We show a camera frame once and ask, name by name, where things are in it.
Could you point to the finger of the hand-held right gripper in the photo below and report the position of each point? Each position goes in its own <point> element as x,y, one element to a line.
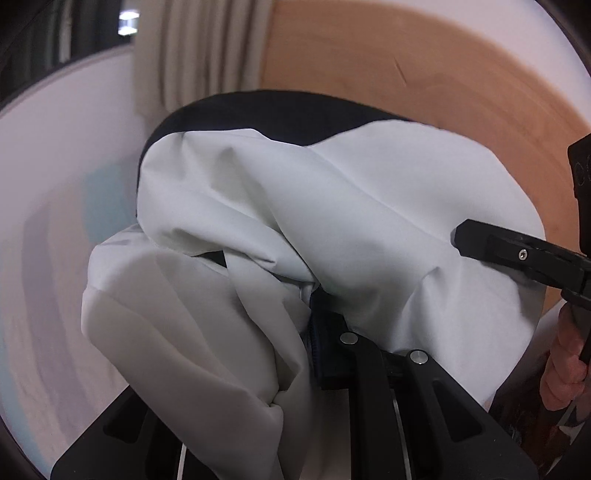
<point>508,251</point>

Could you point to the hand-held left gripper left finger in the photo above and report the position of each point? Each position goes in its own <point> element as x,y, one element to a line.
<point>115,443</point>

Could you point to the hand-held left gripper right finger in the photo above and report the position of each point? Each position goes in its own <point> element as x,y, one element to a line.
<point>339,355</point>

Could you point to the white and black hooded jacket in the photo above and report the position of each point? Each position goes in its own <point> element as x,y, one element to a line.
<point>346,207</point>

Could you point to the person's right hand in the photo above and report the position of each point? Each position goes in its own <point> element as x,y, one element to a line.
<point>563,364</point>

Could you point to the colourful cloth pile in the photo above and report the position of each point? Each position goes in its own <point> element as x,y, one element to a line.
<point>521,424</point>

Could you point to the wooden headboard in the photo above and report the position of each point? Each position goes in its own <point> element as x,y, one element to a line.
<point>415,69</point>

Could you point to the dark framed window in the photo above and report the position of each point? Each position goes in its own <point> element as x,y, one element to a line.
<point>92,37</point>

